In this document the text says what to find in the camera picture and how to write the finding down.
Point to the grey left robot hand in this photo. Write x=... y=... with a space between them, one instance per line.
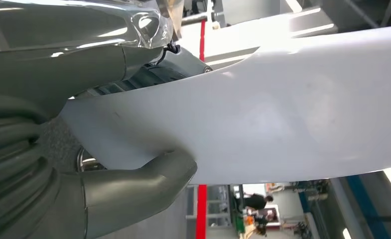
x=66 y=66

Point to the red barrier belt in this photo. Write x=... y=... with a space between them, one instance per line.
x=202 y=211

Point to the person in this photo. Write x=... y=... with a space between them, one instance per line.
x=256 y=201

